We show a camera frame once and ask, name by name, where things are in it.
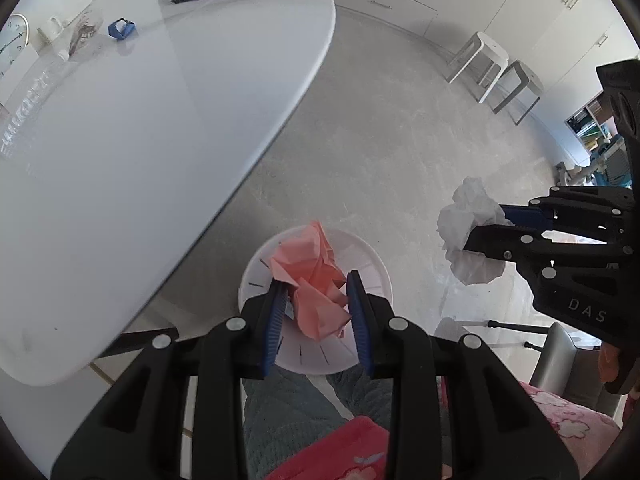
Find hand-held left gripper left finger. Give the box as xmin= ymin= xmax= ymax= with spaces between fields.
xmin=51 ymin=281 xmax=289 ymax=480

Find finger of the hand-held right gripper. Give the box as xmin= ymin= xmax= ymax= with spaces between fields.
xmin=463 ymin=225 xmax=627 ymax=282
xmin=499 ymin=185 xmax=629 ymax=235

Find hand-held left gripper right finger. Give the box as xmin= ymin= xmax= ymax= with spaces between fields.
xmin=346 ymin=269 xmax=581 ymax=480

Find white tissue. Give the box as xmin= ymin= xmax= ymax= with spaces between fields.
xmin=437 ymin=176 xmax=507 ymax=286

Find white round bin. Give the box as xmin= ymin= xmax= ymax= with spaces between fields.
xmin=239 ymin=226 xmax=393 ymax=375

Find pink paper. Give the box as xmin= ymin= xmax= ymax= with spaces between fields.
xmin=270 ymin=220 xmax=351 ymax=343

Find person's right hand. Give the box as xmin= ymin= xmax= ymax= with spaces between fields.
xmin=597 ymin=342 xmax=623 ymax=387

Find grey seat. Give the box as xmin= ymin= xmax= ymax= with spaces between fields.
xmin=529 ymin=322 xmax=626 ymax=417

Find grey-green quilted pants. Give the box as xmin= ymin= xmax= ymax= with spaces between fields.
xmin=242 ymin=372 xmax=401 ymax=480

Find cluttered shelf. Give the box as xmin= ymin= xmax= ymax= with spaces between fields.
xmin=564 ymin=95 xmax=628 ymax=196

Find grey stool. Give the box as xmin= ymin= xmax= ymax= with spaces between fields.
xmin=492 ymin=60 xmax=544 ymax=126

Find white stool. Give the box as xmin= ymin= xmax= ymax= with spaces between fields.
xmin=446 ymin=31 xmax=508 ymax=105

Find white tall cabinet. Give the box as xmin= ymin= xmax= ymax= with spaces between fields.
xmin=480 ymin=0 xmax=640 ymax=128

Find blue crumpled paper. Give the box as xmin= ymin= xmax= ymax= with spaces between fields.
xmin=108 ymin=18 xmax=137 ymax=41

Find clear plastic bottle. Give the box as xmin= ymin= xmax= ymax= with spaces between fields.
xmin=0 ymin=50 xmax=71 ymax=158

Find clear plastic wrapper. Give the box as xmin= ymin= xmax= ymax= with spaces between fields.
xmin=67 ymin=5 xmax=105 ymax=56

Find white mug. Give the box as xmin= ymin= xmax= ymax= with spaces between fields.
xmin=39 ymin=16 xmax=66 ymax=42

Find round white wall clock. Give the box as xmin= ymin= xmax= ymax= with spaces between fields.
xmin=0 ymin=14 xmax=30 ymax=73

